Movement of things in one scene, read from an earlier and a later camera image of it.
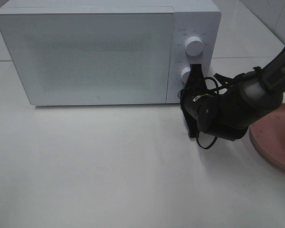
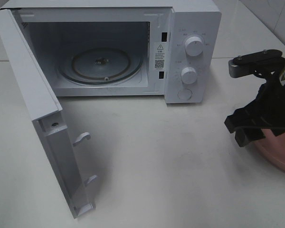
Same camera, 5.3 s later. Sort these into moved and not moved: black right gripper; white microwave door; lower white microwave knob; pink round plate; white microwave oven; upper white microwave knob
Moved: white microwave door; black right gripper
Not moved: pink round plate; white microwave oven; lower white microwave knob; upper white microwave knob
